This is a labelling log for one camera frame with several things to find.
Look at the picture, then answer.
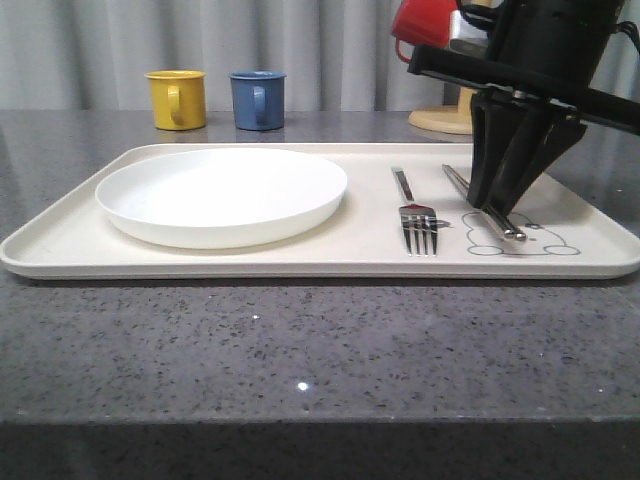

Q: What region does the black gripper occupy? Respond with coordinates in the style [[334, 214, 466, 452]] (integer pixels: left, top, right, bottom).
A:
[[408, 1, 639, 215]]

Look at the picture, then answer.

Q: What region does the silver metal fork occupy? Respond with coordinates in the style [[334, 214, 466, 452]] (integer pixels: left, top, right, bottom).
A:
[[391, 167, 438, 256]]

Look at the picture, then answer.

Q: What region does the white round plate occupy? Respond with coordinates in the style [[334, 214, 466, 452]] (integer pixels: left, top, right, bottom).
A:
[[95, 147, 348, 249]]

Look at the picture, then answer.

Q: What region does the wooden mug tree stand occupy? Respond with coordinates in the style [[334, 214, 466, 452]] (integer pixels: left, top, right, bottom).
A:
[[408, 87, 475, 135]]

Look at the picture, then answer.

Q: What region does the red enamel mug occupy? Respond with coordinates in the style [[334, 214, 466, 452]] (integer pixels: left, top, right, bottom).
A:
[[391, 0, 458, 63]]

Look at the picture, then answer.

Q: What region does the blue enamel mug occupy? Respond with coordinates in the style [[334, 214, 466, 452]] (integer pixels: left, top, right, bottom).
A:
[[229, 71, 286, 131]]

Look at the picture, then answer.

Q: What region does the yellow enamel mug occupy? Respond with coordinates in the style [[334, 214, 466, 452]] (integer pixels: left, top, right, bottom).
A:
[[145, 70, 206, 131]]

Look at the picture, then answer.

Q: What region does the grey pleated curtain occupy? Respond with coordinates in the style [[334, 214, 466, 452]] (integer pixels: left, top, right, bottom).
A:
[[1, 1, 458, 111]]

